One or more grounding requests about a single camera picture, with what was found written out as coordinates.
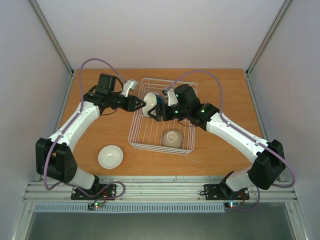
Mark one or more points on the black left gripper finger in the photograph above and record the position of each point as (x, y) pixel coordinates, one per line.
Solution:
(138, 101)
(139, 105)

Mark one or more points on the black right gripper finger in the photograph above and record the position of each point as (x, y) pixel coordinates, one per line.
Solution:
(157, 118)
(157, 109)

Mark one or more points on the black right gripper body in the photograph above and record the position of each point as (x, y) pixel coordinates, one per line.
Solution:
(161, 111)

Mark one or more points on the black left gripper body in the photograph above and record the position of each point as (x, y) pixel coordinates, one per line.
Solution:
(130, 106)

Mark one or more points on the white bowl black rim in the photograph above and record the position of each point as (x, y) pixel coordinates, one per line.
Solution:
(151, 99)

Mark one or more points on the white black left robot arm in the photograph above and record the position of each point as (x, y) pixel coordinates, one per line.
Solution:
(54, 155)

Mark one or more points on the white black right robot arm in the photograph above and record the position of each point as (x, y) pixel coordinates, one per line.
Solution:
(266, 157)

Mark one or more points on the left green circuit board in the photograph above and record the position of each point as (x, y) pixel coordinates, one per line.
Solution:
(95, 205)

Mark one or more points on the green circuit board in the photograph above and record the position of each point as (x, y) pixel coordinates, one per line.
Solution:
(233, 204)
(95, 205)

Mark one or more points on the right green circuit board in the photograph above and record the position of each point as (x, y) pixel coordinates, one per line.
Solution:
(233, 204)

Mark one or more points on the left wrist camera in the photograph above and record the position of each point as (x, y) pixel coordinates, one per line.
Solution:
(129, 85)

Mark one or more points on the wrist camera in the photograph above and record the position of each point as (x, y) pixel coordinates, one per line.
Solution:
(129, 85)
(170, 96)

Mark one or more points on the white wire dish rack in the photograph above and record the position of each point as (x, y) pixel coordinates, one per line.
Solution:
(147, 133)

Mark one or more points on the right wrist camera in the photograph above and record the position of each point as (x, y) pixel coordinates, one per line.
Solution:
(170, 96)

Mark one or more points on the aluminium rail base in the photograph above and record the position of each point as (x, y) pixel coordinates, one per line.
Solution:
(158, 189)

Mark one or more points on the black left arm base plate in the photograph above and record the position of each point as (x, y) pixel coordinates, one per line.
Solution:
(98, 191)

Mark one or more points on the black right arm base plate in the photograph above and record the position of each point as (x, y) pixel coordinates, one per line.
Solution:
(213, 192)

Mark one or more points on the aluminium frame post right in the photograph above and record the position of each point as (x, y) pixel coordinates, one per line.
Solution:
(286, 4)

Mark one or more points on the aluminium frame post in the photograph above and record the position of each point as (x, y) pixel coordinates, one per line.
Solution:
(45, 24)
(286, 4)

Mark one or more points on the aluminium frame post left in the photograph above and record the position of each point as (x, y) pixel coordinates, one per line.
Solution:
(45, 24)

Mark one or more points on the grey slotted cable duct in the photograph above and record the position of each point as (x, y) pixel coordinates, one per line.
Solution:
(129, 208)

